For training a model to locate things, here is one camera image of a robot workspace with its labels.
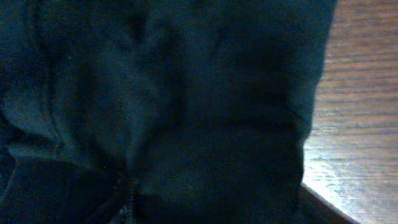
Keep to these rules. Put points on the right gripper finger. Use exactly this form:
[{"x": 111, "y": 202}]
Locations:
[{"x": 314, "y": 209}]

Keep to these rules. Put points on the black garment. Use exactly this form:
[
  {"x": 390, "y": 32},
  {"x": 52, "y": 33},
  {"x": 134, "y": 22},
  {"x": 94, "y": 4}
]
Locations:
[{"x": 184, "y": 111}]

